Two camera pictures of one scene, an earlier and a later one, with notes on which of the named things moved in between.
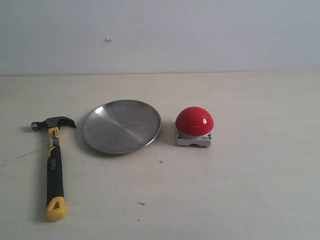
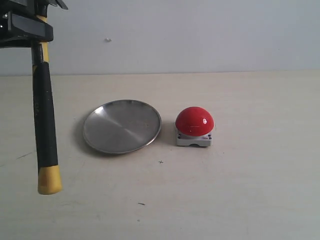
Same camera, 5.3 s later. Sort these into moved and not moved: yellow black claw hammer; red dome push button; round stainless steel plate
Moved: yellow black claw hammer
Not moved: red dome push button; round stainless steel plate
